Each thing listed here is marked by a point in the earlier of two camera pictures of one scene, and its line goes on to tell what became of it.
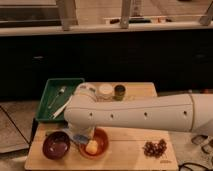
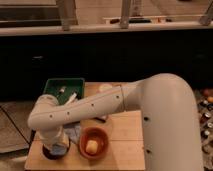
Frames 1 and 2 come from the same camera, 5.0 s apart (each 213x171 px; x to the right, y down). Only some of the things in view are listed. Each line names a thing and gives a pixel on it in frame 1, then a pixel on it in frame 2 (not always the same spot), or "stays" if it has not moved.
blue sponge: (81, 138) → (72, 130)
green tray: (56, 93) stays
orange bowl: (102, 140) stays
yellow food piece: (91, 147) stays
